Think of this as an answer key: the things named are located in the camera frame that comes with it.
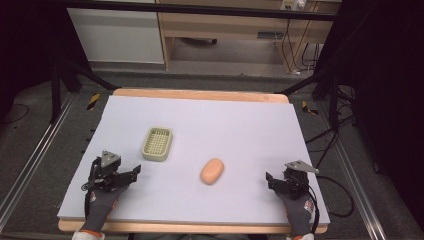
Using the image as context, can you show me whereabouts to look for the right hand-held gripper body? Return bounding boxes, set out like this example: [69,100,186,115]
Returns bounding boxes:
[282,159,320,201]

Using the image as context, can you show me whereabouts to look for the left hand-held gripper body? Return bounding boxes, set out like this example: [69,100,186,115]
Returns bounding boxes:
[87,150,126,193]

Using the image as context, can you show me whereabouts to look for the pale green soap dish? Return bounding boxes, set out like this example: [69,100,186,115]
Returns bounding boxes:
[141,126,174,163]

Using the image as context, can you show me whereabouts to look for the orange soap bar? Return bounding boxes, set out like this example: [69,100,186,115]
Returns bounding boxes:
[199,157,225,186]

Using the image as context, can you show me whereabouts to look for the yellow black floor tape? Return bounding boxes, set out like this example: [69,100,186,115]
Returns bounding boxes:
[86,92,101,111]
[301,100,320,116]

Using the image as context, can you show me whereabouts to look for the white table mat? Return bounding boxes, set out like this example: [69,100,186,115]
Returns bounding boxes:
[57,95,331,225]

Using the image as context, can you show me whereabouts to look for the black metal stand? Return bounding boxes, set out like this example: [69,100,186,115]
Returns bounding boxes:
[49,59,118,125]
[274,65,342,132]

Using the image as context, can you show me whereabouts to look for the white cabinet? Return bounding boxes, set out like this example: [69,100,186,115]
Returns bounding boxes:
[66,6,165,65]

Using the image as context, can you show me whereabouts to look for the wooden desk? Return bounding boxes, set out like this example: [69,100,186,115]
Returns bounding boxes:
[155,0,342,74]

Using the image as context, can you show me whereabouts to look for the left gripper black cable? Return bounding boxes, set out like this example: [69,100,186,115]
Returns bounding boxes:
[81,159,102,218]

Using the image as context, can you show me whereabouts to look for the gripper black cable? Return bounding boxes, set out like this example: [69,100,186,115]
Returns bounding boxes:
[307,185,321,235]
[81,159,102,218]

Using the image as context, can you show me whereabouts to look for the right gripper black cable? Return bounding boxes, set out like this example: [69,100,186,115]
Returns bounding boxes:
[307,185,321,235]

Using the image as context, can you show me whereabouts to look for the black looped floor cable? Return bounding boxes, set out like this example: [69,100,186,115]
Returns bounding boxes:
[315,174,356,219]

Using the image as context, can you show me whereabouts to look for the metal floor rail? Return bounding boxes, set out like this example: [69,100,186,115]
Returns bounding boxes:
[0,92,77,232]
[315,99,380,240]

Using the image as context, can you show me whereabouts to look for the black floor cable bundle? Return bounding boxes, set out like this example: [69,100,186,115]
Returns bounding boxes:
[304,85,356,169]

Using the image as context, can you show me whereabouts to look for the thin black floor cable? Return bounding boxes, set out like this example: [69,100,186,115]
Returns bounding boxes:
[0,102,31,126]

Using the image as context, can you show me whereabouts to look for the hanging desk cables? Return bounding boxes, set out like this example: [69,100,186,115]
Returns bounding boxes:
[280,18,322,76]

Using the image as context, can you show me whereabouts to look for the black frame bar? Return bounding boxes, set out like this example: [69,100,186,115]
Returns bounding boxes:
[49,0,338,22]

